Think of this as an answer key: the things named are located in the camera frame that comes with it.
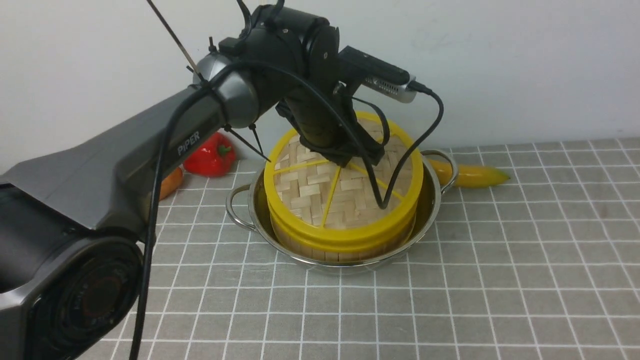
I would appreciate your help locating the brown potato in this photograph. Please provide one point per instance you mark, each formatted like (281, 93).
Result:
(171, 183)

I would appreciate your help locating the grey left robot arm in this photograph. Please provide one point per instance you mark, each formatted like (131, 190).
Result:
(78, 227)

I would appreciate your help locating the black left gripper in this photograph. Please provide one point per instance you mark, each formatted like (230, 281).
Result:
(321, 132)

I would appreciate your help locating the red bell pepper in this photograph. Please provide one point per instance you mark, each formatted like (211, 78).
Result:
(214, 159)

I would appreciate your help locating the woven bamboo steamer lid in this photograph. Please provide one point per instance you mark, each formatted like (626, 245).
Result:
(302, 176)

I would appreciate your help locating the grey checked tablecloth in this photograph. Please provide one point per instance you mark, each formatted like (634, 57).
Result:
(545, 267)

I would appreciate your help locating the stainless steel pot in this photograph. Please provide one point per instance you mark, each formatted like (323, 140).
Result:
(248, 207)

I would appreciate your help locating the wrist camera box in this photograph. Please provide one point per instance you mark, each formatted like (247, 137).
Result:
(358, 68)

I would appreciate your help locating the yellow banana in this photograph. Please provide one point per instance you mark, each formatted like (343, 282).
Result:
(469, 176)

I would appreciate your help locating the bamboo steamer basket yellow rim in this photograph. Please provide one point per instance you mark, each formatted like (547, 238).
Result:
(344, 233)

